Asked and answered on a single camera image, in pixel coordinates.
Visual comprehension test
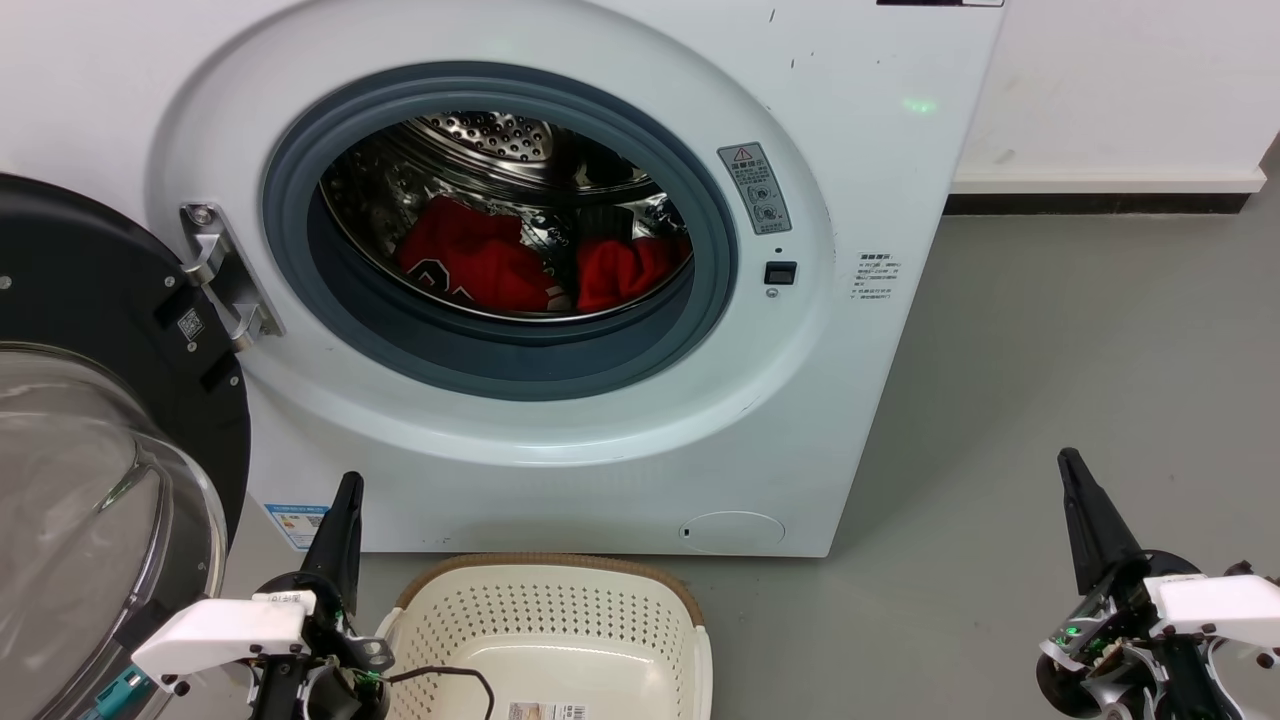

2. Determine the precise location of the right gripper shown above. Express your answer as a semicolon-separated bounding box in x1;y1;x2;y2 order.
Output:
1035;448;1227;720

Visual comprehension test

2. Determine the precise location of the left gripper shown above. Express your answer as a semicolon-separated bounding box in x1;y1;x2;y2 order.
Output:
250;472;396;720

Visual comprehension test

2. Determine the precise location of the red garment with print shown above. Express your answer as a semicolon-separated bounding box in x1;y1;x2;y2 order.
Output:
398;195;566;314

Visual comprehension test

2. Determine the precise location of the cream perforated laundry basket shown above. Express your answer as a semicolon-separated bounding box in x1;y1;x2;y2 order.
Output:
376;553;714;720

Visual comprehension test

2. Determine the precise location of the black glass washer door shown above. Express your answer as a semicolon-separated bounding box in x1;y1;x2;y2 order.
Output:
0;172;251;720

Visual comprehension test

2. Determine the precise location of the stainless steel washing machine drum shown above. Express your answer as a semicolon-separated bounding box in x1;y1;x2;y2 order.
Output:
320;110;694;323

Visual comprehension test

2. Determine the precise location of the blue energy label sticker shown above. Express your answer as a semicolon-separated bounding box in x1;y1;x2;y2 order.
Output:
264;503;329;552

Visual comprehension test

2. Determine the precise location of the grey rubber door gasket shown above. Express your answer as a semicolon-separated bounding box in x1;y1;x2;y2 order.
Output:
262;62;739;402

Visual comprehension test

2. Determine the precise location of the white front-load washing machine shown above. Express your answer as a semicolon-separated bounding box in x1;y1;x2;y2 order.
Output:
0;0;1009;558

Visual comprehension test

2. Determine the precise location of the silver metal door hinge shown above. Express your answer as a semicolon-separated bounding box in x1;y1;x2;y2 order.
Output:
180;203;285;351

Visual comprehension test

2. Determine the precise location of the small text sticker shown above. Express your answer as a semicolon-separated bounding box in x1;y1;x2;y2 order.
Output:
852;251;899;304

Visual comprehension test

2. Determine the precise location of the round filter cover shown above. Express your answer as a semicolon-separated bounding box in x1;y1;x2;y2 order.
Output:
679;511;786;554

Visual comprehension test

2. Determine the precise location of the plain red garment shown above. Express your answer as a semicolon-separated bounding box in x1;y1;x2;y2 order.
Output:
575;235;693;314

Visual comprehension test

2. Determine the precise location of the grey warning sticker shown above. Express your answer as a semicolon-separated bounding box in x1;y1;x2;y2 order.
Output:
717;142;792;236

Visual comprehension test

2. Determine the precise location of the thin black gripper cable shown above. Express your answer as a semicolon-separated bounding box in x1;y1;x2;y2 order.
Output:
385;667;496;720

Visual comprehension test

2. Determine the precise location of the black wall baseboard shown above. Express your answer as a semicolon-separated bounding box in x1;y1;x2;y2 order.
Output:
945;192;1253;216

